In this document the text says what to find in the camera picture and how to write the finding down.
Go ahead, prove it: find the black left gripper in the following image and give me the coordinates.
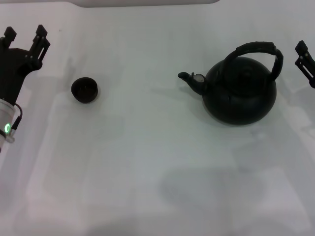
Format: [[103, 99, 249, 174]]
[[0, 24, 51, 103]]

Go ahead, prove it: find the black teapot with handle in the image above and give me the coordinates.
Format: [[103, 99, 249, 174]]
[[177, 41, 284, 127]]

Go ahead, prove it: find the black teacup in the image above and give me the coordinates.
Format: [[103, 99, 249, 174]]
[[71, 77, 100, 104]]

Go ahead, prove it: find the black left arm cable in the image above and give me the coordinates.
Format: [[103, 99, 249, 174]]
[[12, 103, 24, 131]]

